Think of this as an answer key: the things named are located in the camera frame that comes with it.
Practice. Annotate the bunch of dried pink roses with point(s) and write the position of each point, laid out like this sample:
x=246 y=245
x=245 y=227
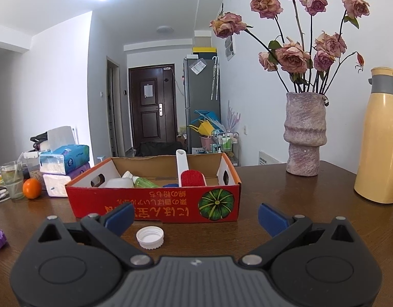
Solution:
x=292 y=57

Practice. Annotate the yellow black box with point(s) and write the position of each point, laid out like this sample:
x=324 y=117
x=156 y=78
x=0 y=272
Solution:
x=204 y=50

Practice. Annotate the round ceiling lamp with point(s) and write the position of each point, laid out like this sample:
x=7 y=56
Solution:
x=165 y=29

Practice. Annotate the clear plastic pouch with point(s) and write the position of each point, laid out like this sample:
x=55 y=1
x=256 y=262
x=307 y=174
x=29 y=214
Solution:
x=198 y=67

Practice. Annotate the white plastic bottle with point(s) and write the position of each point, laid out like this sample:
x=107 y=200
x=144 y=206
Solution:
x=118 y=184

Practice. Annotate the white bottle cap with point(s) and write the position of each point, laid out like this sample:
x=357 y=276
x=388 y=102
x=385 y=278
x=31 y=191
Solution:
x=150 y=238

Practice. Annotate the green spray bottle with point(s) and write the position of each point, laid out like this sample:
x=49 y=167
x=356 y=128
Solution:
x=145 y=183

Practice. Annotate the wall poster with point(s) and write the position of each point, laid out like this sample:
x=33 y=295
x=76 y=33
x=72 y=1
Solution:
x=229 y=48

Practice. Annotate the blue tissue pack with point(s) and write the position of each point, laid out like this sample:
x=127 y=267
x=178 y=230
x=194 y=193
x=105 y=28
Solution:
x=68 y=158

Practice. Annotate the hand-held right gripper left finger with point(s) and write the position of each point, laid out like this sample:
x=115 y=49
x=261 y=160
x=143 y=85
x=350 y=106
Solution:
x=121 y=219

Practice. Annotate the grey refrigerator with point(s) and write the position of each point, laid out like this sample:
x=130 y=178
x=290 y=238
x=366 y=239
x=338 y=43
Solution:
x=199 y=92

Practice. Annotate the clear drinking glass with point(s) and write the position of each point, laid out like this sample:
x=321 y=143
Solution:
x=12 y=182

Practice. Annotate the yellow watering can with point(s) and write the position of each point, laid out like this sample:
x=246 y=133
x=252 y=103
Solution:
x=206 y=128

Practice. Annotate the yellow thermos jug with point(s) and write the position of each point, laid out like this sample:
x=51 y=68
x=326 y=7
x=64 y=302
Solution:
x=378 y=150

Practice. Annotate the red white lint brush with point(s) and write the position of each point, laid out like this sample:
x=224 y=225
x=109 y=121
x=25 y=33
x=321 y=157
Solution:
x=191 y=177

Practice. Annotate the side doorway frame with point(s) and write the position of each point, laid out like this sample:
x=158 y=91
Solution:
x=115 y=108

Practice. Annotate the white purple tissue pack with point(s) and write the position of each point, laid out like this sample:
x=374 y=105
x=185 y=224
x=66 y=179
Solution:
x=55 y=184

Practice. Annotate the pink bucket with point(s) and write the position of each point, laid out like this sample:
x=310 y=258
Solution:
x=206 y=141

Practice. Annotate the metal rolling cart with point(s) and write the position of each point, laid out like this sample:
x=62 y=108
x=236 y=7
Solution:
x=227 y=142

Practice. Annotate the pink ceramic vase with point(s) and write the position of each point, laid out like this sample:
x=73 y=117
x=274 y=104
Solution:
x=305 y=134

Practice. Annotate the dark brown entrance door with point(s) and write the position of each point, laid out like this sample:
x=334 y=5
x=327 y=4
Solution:
x=151 y=118

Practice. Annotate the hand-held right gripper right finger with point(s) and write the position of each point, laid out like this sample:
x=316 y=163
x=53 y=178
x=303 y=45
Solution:
x=271 y=219

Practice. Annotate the white paper notice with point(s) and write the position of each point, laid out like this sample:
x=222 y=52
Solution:
x=148 y=90

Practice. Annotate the blue plastic rack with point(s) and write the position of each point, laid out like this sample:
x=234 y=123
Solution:
x=204 y=114

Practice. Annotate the clear food container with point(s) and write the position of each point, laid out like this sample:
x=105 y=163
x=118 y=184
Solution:
x=28 y=158

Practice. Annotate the black floor bag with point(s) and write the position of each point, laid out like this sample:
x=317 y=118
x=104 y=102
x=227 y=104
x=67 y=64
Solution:
x=158 y=148

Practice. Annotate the blue white small container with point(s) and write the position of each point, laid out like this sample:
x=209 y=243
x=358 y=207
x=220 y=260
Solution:
x=171 y=185

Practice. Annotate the orange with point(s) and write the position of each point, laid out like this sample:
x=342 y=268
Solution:
x=32 y=188

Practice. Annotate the red cardboard box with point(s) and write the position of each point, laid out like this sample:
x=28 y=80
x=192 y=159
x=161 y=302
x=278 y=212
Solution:
x=167 y=203

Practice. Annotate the purple dried grass bunch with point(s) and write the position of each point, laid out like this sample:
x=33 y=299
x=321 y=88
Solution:
x=233 y=118

